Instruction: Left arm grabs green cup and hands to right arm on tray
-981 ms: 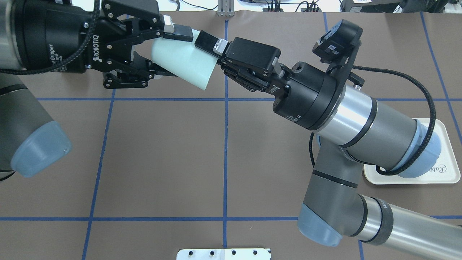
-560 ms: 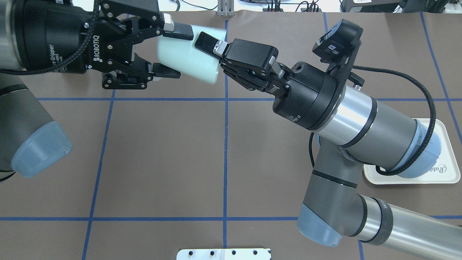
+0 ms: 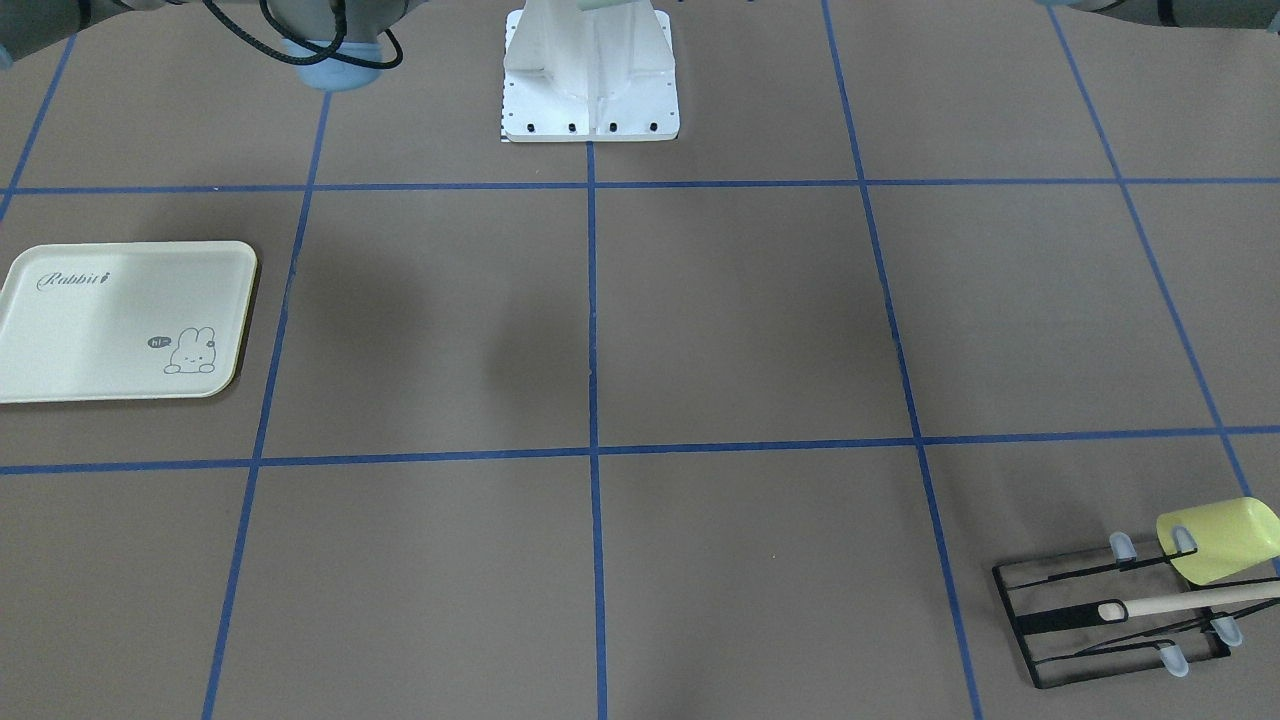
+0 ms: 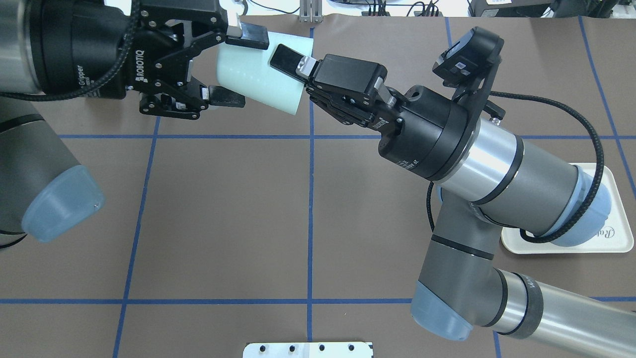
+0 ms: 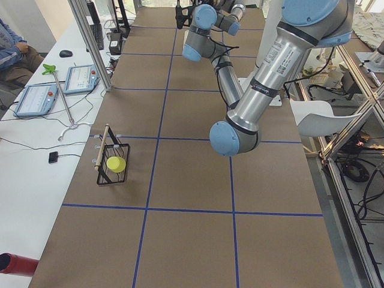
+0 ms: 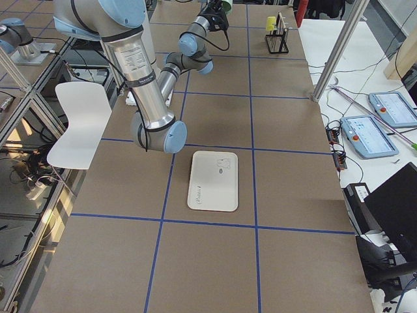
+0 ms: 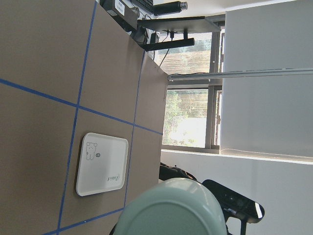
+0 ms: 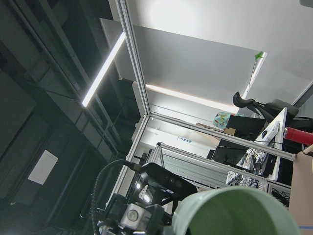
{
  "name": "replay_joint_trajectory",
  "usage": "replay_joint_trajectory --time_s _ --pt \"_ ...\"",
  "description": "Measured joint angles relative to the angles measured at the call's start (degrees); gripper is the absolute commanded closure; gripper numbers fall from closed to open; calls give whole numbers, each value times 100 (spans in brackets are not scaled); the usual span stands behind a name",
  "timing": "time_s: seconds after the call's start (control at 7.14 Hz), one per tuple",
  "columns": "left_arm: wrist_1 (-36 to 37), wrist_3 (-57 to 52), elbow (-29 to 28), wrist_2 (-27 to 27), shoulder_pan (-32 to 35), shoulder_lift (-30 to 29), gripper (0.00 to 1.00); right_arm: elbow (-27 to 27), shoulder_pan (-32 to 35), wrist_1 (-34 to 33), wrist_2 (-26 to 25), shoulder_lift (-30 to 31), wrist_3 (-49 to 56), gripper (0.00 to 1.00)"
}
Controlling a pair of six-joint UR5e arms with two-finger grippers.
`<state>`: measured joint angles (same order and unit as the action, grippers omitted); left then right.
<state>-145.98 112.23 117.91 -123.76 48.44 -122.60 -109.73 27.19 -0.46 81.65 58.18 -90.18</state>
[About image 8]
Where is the red cylinder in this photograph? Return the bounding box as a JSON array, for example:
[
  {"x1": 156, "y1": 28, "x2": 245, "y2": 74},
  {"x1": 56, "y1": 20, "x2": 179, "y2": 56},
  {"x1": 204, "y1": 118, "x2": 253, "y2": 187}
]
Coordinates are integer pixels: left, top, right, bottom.
[{"x1": 283, "y1": 127, "x2": 313, "y2": 145}]

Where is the light green plastic cup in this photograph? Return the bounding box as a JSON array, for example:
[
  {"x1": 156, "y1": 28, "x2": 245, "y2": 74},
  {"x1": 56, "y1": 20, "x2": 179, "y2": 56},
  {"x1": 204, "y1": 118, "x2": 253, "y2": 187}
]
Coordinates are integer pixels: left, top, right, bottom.
[{"x1": 172, "y1": 186, "x2": 301, "y2": 235}]

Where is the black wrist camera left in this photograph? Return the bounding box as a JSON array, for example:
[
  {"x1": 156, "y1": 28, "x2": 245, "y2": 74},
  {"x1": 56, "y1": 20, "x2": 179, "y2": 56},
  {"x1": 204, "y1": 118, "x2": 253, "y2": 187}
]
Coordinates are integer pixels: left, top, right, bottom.
[{"x1": 139, "y1": 163, "x2": 198, "y2": 201}]

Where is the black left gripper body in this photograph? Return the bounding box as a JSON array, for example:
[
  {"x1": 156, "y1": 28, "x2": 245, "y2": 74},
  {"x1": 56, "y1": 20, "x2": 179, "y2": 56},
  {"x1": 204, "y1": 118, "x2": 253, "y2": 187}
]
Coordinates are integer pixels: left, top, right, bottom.
[{"x1": 97, "y1": 194, "x2": 173, "y2": 235}]

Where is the metal reacher grabber tool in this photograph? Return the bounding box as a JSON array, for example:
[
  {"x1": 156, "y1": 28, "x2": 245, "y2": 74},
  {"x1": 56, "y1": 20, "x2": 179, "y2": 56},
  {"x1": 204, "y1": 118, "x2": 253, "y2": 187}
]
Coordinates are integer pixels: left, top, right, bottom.
[{"x1": 244, "y1": 51, "x2": 267, "y2": 98}]

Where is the aluminium frame post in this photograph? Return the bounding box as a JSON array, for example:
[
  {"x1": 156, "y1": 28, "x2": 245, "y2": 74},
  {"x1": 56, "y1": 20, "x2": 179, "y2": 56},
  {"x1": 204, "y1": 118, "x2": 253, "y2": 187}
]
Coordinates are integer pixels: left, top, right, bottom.
[{"x1": 109, "y1": 0, "x2": 151, "y2": 116}]

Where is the black office chair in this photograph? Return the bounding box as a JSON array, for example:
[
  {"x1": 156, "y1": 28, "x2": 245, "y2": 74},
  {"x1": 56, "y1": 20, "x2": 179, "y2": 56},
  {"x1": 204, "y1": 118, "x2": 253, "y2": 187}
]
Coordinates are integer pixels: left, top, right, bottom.
[{"x1": 232, "y1": 92, "x2": 313, "y2": 133}]

